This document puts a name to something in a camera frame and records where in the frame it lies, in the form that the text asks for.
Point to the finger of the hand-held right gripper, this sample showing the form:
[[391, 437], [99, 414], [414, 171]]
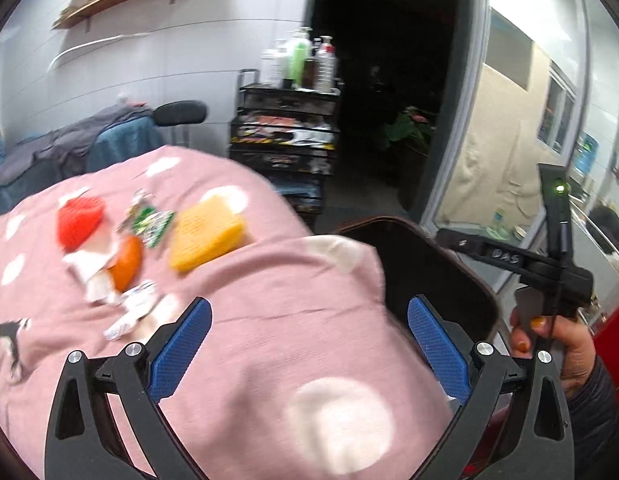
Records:
[[462, 241]]

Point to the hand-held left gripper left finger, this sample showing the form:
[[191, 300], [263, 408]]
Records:
[[182, 344]]

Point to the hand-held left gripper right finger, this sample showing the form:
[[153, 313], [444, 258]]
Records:
[[436, 345]]

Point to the black waste bin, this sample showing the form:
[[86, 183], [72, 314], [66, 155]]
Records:
[[429, 270]]

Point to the person's right forearm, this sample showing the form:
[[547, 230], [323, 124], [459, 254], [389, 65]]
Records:
[[594, 420]]

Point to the person's right hand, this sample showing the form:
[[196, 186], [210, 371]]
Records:
[[572, 345]]

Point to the small white wrapper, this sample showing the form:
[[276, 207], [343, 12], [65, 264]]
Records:
[[134, 310]]

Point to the red object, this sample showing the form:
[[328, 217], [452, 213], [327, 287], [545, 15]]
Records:
[[612, 325]]

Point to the beige curtain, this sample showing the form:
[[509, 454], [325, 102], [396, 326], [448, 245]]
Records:
[[494, 160]]

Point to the pink polka dot blanket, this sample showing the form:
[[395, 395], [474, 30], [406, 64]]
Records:
[[269, 340]]

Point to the orange wrapper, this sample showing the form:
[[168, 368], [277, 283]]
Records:
[[127, 262]]

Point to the yellow foam fruit net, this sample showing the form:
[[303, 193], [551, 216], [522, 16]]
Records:
[[207, 232]]

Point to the blue sign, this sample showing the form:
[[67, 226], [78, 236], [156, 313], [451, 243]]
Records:
[[585, 155]]

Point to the white crumpled paper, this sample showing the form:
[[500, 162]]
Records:
[[91, 270]]

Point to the potted plant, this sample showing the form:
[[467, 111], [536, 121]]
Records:
[[407, 127]]

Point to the green printed packet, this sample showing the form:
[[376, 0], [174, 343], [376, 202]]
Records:
[[152, 220]]

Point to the orange-red foam fruit net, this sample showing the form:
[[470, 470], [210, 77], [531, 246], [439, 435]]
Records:
[[79, 220]]

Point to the black trolley cart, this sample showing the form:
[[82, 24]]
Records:
[[284, 150]]

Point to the massage bed with grey cover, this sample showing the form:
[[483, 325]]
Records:
[[64, 150]]

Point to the dark brown pump bottle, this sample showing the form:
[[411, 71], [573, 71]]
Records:
[[311, 70]]

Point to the black round stool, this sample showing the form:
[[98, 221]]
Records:
[[182, 112]]

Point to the green bottle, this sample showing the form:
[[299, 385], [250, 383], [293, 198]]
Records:
[[298, 67]]

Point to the white pump bottle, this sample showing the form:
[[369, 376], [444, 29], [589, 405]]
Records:
[[299, 37]]

